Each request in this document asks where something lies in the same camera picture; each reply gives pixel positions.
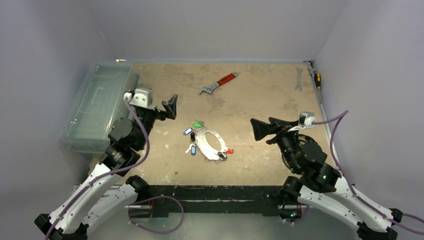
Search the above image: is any yellow black screwdriver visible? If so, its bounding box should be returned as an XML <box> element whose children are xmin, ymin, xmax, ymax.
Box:
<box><xmin>314</xmin><ymin>72</ymin><xmax>321</xmax><ymax>91</ymax></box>

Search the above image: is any aluminium frame rail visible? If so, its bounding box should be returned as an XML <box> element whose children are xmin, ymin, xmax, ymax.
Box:
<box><xmin>304</xmin><ymin>60</ymin><xmax>362</xmax><ymax>210</ymax></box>

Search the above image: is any black cable bundle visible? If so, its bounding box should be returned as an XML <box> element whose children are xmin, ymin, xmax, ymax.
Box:
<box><xmin>291</xmin><ymin>132</ymin><xmax>321</xmax><ymax>150</ymax></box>

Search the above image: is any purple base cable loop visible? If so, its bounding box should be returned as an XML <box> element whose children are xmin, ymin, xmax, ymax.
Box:
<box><xmin>127</xmin><ymin>195</ymin><xmax>185</xmax><ymax>235</ymax></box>

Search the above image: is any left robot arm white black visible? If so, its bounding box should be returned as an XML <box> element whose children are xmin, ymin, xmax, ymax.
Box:
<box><xmin>34</xmin><ymin>92</ymin><xmax>178</xmax><ymax>240</ymax></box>

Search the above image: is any clear plastic storage box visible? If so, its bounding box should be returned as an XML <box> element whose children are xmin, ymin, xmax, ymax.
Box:
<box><xmin>60</xmin><ymin>61</ymin><xmax>140</xmax><ymax>154</ymax></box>

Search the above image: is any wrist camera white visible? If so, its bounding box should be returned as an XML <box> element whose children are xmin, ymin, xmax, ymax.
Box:
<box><xmin>288</xmin><ymin>111</ymin><xmax>316</xmax><ymax>132</ymax></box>
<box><xmin>123</xmin><ymin>87</ymin><xmax>153</xmax><ymax>109</ymax></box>

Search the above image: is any silver open end wrench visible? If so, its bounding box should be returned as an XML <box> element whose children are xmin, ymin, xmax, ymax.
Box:
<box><xmin>294</xmin><ymin>67</ymin><xmax>303</xmax><ymax>92</ymax></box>

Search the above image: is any large white keyring with keys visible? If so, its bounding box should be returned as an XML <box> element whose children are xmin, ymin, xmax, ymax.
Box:
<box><xmin>182</xmin><ymin>121</ymin><xmax>235</xmax><ymax>163</ymax></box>

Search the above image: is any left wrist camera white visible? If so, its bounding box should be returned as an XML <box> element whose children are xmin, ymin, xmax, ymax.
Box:
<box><xmin>123</xmin><ymin>87</ymin><xmax>153</xmax><ymax>109</ymax></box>

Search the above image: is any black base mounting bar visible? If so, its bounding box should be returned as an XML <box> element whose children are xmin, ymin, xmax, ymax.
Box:
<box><xmin>117</xmin><ymin>184</ymin><xmax>314</xmax><ymax>219</ymax></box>

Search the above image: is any red handled adjustable wrench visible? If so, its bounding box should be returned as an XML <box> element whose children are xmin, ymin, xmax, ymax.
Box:
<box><xmin>198</xmin><ymin>72</ymin><xmax>239</xmax><ymax>95</ymax></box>

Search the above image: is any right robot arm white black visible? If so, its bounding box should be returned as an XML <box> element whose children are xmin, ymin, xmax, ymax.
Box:
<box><xmin>250</xmin><ymin>112</ymin><xmax>403</xmax><ymax>240</ymax></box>

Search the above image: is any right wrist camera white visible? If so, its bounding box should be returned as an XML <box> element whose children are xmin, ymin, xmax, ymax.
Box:
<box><xmin>288</xmin><ymin>111</ymin><xmax>316</xmax><ymax>132</ymax></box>

